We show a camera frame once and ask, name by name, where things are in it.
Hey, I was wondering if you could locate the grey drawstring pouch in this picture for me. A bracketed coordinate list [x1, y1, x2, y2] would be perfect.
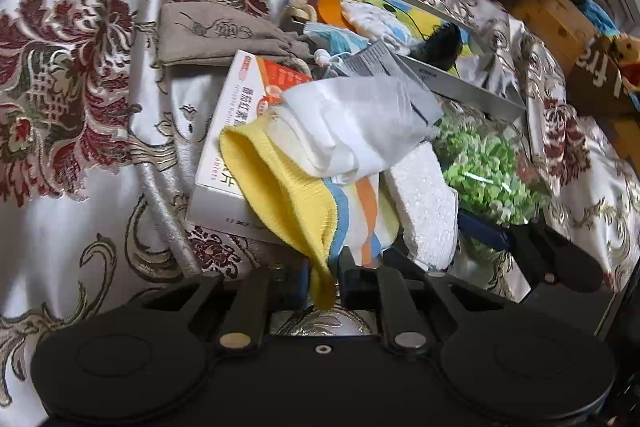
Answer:
[152, 2, 313, 70]

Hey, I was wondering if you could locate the wooden furniture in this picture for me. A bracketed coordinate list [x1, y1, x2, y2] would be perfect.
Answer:
[507, 0, 601, 75]

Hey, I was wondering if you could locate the white nonwoven cloth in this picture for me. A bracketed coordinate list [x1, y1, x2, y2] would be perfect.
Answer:
[272, 76, 443, 185]

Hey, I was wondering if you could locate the blue cloth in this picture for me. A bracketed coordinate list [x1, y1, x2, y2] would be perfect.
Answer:
[582, 0, 618, 35]

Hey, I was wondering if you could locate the orange strap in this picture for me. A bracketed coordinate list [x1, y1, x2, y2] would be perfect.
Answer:
[295, 0, 351, 30]

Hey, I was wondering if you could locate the yellow striped cloth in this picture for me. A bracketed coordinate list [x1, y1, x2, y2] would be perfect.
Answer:
[219, 112, 401, 310]

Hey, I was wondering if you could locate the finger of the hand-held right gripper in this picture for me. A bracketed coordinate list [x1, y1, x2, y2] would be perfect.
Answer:
[457, 209, 606, 294]

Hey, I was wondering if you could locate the floral satin blanket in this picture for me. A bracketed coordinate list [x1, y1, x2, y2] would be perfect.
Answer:
[0, 0, 640, 427]

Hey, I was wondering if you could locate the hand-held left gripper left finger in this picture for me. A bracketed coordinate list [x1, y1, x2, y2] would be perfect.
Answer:
[135, 259, 311, 354]

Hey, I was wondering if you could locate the brown bag with white print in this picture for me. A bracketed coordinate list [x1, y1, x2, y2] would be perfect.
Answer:
[567, 34, 640, 120]

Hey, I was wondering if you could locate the white orange medicine box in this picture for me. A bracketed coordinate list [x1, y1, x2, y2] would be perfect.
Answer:
[186, 49, 321, 243]

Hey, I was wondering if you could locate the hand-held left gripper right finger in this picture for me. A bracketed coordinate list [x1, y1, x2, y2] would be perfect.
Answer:
[339, 247, 508, 356]

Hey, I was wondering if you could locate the white sponge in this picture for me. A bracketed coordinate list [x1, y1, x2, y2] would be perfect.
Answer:
[382, 142, 461, 272]

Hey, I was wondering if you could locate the metal tray with cartoon painting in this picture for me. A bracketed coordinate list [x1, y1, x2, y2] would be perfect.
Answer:
[280, 0, 528, 125]

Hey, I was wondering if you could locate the white quilted bib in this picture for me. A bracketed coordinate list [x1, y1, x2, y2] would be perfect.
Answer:
[342, 0, 406, 45]

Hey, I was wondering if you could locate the blue face mask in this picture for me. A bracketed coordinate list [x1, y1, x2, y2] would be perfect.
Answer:
[300, 21, 366, 68]

